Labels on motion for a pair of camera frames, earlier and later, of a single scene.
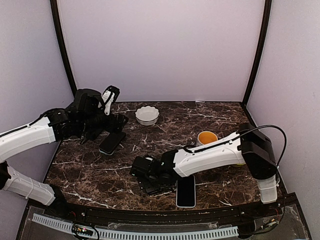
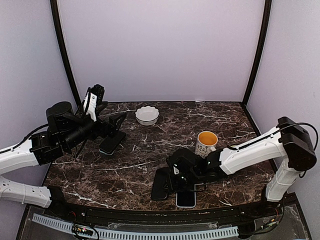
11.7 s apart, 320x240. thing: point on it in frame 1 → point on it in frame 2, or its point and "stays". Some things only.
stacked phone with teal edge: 110,144 stays
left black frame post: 61,38 stays
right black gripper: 148,188 → 175,187
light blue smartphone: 185,192 stays
